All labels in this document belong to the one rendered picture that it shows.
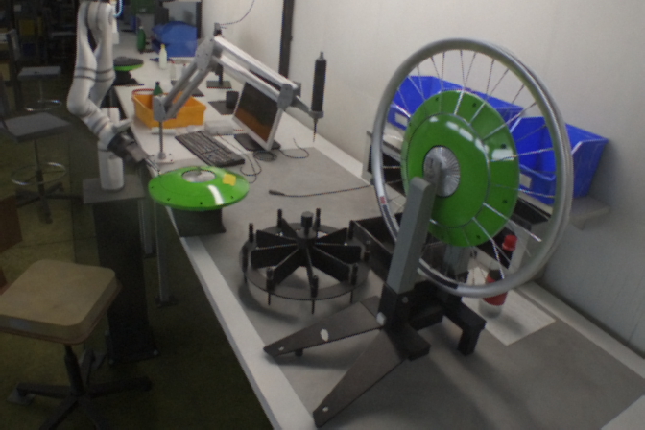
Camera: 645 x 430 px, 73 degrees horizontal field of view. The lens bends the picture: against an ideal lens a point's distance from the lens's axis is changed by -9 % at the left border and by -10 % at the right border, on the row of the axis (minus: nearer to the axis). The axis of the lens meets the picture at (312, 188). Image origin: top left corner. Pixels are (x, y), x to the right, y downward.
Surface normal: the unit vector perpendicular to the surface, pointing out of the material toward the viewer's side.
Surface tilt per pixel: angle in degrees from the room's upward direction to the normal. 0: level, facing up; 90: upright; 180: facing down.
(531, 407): 0
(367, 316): 18
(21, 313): 0
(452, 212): 99
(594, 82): 90
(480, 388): 0
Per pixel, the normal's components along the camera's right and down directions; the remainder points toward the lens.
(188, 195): 0.07, -0.71
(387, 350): -0.18, -0.82
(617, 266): -0.89, 0.11
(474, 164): -0.76, 0.11
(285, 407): 0.08, -0.91
